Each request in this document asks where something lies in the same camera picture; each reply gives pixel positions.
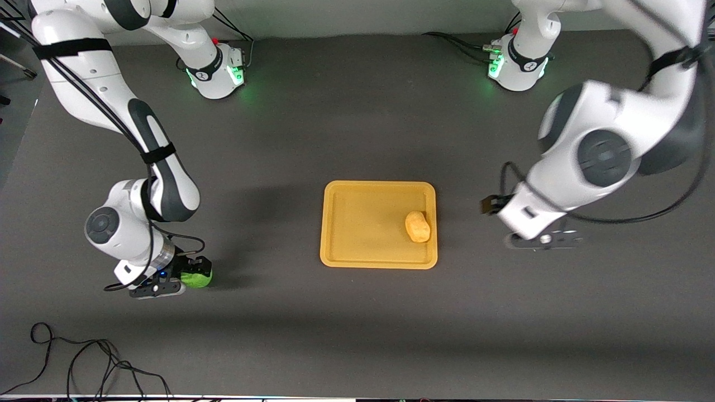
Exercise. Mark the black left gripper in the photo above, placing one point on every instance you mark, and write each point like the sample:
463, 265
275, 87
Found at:
486, 206

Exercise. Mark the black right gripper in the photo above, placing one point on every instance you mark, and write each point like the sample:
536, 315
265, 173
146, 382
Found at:
182, 264

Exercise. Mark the green apple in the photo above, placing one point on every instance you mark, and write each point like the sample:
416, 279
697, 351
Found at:
196, 279

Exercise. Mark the yellow potato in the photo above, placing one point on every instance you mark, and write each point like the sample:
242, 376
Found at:
418, 226

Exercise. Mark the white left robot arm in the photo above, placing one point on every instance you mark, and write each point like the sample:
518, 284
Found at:
609, 151

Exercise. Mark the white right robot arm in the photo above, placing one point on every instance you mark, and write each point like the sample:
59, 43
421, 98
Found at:
106, 89

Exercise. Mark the yellow plastic tray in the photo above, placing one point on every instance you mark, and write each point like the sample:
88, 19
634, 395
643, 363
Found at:
368, 229

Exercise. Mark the black stand leg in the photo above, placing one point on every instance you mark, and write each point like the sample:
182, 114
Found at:
17, 64

